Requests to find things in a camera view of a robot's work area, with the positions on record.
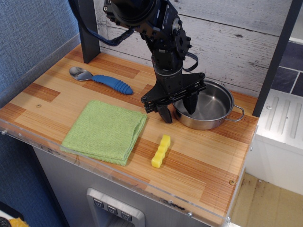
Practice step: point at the yellow plastic corn piece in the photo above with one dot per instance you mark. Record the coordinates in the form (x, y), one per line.
(159, 156)

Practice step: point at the yellow object bottom left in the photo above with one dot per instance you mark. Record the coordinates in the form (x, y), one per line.
(16, 222)

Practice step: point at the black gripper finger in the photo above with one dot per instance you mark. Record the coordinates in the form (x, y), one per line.
(165, 113)
(190, 103)

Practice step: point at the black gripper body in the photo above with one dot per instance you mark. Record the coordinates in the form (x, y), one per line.
(172, 86)

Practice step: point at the white ribbed counter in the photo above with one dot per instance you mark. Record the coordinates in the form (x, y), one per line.
(281, 119)

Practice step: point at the clear acrylic table guard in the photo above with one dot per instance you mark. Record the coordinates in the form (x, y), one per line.
(200, 173)

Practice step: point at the dark grey right post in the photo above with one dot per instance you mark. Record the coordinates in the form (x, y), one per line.
(278, 54)

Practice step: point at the green folded cloth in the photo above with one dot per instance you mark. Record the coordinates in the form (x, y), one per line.
(105, 132)

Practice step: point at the blue handled metal spoon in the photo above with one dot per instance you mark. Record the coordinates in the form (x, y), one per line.
(81, 74)

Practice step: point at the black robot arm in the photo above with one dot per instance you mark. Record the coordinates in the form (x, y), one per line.
(160, 27)

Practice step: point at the stainless steel pot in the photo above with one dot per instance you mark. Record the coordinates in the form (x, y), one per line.
(213, 108)

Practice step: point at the silver dispenser panel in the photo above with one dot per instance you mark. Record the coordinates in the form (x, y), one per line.
(110, 212)

